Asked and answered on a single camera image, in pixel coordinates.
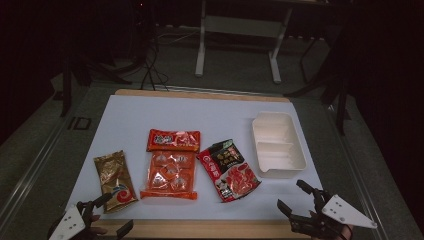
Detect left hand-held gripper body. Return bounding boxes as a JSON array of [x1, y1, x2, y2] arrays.
[[48, 199, 101, 240]]

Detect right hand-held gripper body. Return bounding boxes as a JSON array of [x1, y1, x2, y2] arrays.
[[289, 189, 378, 240]]

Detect gold foil snack packet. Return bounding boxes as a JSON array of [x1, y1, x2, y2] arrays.
[[93, 149, 139, 215]]

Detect white compartment tray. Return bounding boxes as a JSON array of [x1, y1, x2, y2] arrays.
[[251, 110, 308, 180]]

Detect red and black sauce packet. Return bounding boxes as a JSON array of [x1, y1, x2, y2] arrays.
[[196, 138, 262, 204]]

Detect person's right hand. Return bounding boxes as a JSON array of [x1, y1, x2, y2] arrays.
[[309, 209, 354, 240]]

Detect person's left hand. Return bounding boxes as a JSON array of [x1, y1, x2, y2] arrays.
[[79, 214, 110, 240]]

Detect orange clear-window food packet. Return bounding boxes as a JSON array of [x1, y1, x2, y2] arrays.
[[139, 128, 202, 201]]

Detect white table mat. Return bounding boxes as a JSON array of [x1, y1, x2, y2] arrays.
[[66, 94, 323, 221]]

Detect black metal stand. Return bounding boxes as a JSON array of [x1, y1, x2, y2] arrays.
[[59, 49, 133, 118], [284, 31, 353, 136]]

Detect black floor bracket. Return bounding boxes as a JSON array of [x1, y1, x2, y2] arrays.
[[67, 116, 92, 131]]

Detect black floor cables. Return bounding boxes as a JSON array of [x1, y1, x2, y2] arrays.
[[138, 31, 170, 92]]

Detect white metal stand frame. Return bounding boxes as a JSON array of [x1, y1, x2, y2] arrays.
[[194, 0, 295, 85]]

